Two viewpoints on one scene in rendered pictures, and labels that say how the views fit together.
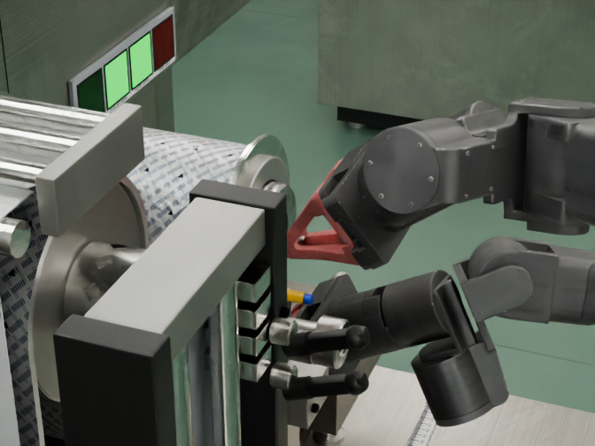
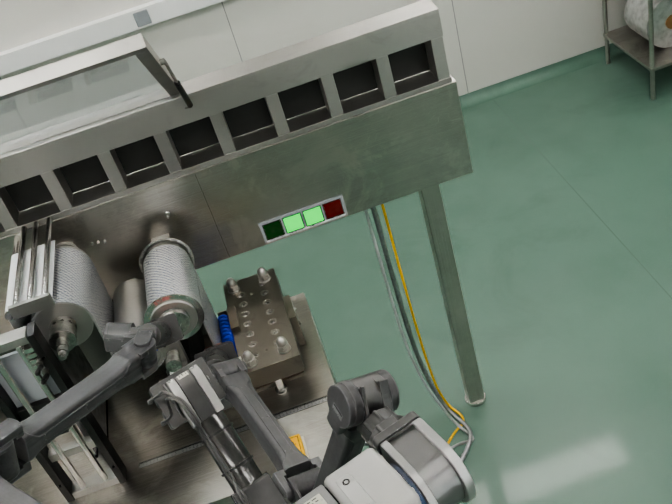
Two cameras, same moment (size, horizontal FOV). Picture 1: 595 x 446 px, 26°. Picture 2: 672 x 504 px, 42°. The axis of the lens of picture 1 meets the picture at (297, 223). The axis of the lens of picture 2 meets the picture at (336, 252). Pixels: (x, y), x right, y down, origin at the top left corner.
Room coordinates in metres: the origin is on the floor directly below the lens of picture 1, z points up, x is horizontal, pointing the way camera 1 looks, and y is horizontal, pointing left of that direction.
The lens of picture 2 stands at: (0.61, -1.71, 2.58)
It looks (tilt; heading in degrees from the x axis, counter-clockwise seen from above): 37 degrees down; 66
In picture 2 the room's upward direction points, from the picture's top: 18 degrees counter-clockwise
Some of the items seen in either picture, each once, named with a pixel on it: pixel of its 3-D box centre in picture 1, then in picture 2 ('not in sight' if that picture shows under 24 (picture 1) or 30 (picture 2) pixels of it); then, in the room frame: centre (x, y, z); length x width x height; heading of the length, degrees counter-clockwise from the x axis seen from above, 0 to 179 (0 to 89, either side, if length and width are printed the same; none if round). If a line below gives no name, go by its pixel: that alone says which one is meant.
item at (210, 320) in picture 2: not in sight; (210, 320); (1.00, 0.12, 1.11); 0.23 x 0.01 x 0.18; 69
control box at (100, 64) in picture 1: (127, 69); (303, 218); (1.38, 0.20, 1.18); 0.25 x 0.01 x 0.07; 159
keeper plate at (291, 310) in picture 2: not in sight; (295, 320); (1.22, 0.10, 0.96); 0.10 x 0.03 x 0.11; 69
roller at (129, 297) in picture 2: not in sight; (137, 325); (0.84, 0.19, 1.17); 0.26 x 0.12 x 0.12; 69
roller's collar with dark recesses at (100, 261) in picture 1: (132, 299); (63, 333); (0.66, 0.10, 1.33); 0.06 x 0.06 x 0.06; 69
